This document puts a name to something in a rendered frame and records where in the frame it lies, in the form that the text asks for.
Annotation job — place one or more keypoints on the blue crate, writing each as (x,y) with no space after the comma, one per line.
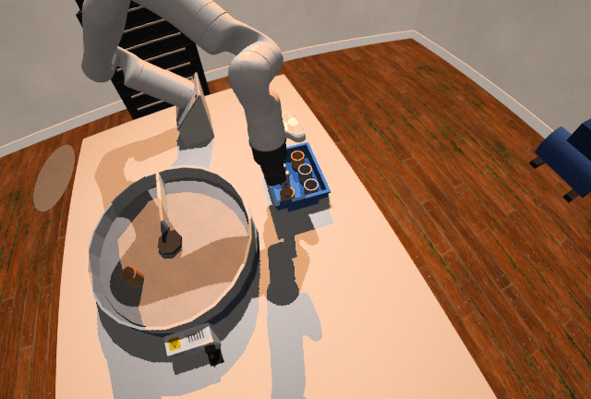
(301,200)

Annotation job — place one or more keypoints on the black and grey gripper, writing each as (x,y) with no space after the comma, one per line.
(269,149)

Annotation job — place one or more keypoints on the grey metal sleeve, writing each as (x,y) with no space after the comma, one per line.
(304,172)
(311,183)

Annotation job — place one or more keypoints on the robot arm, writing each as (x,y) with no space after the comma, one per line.
(258,58)

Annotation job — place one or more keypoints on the bronze metal sleeve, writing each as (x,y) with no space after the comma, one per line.
(287,192)
(296,159)
(127,274)

